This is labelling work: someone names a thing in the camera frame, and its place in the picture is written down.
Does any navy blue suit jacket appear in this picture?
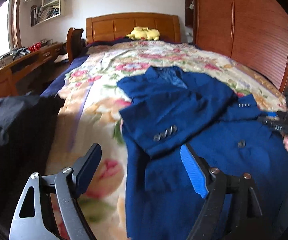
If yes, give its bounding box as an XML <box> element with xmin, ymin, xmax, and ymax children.
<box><xmin>117</xmin><ymin>66</ymin><xmax>288</xmax><ymax>239</ymax></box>

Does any black folded clothes pile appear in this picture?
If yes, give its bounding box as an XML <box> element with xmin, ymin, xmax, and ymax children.
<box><xmin>0</xmin><ymin>95</ymin><xmax>65</xmax><ymax>239</ymax></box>

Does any wooden slatted wardrobe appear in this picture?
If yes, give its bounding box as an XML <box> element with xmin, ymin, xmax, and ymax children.
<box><xmin>185</xmin><ymin>0</ymin><xmax>288</xmax><ymax>92</ymax></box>

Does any floral bed blanket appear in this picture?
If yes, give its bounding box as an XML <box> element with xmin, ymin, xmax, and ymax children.
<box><xmin>46</xmin><ymin>41</ymin><xmax>285</xmax><ymax>239</ymax></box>

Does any wooden desk cabinet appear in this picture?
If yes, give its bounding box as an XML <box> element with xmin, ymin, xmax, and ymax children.
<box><xmin>0</xmin><ymin>43</ymin><xmax>63</xmax><ymax>98</ymax></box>

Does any yellow Pikachu plush toy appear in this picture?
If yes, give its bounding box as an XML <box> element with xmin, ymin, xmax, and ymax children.
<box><xmin>126</xmin><ymin>27</ymin><xmax>160</xmax><ymax>41</ymax></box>

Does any black gadget on desk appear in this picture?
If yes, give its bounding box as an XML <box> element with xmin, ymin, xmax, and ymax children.
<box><xmin>12</xmin><ymin>47</ymin><xmax>31</xmax><ymax>61</ymax></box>

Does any red basket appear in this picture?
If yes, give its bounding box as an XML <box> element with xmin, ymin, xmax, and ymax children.
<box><xmin>28</xmin><ymin>42</ymin><xmax>41</xmax><ymax>53</ymax></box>

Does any wooden chair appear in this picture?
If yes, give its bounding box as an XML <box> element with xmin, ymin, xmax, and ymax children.
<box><xmin>66</xmin><ymin>28</ymin><xmax>84</xmax><ymax>63</ymax></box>

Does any wooden bed headboard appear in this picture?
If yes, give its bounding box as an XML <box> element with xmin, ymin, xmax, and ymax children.
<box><xmin>86</xmin><ymin>12</ymin><xmax>181</xmax><ymax>43</ymax></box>

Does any white wall shelf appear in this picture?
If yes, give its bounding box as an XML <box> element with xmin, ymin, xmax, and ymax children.
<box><xmin>23</xmin><ymin>0</ymin><xmax>67</xmax><ymax>27</ymax></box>

